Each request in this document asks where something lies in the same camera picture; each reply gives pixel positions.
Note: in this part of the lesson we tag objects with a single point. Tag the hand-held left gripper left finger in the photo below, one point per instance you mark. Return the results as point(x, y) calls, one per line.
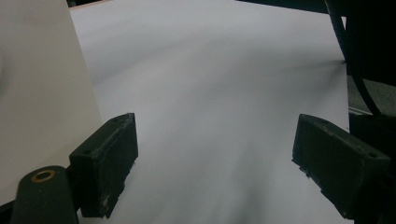
point(106, 155)

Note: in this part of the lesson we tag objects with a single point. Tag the white plastic storage bin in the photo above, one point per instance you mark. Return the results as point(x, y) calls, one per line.
point(40, 93)

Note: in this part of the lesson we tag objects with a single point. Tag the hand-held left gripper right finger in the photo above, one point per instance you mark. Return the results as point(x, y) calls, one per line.
point(336, 161)

